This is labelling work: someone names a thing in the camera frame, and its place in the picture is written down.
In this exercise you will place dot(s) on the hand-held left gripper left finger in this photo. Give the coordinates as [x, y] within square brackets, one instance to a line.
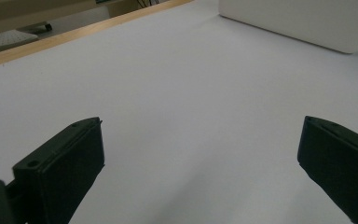
[59, 168]

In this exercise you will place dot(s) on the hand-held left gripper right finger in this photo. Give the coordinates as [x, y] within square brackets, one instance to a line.
[341, 161]

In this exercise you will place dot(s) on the white plastic basket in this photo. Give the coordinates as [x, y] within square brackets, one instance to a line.
[298, 21]

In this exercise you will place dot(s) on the white perforated panel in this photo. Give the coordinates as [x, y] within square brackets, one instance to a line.
[6, 40]

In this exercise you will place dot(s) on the black caster wheel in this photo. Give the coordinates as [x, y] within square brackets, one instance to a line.
[48, 26]

